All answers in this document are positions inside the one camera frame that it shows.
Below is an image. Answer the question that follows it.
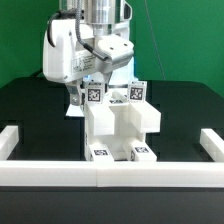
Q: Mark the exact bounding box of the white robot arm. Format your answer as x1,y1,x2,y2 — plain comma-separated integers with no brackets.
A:
43,0,134,105

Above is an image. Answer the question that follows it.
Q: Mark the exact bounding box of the white sheet with tags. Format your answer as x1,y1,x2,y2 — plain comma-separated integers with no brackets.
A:
66,104,84,117

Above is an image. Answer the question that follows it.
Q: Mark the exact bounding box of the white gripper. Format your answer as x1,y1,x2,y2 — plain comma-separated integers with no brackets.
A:
43,14,134,106

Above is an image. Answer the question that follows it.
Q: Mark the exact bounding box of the white chair back piece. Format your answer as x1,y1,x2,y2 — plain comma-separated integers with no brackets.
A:
86,100,161,136

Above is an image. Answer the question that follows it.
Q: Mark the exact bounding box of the white chair seat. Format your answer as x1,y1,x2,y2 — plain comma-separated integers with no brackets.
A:
83,91,148,162

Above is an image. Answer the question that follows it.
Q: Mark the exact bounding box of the white U-shaped fence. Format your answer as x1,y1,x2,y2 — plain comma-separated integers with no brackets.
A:
0,126,224,188

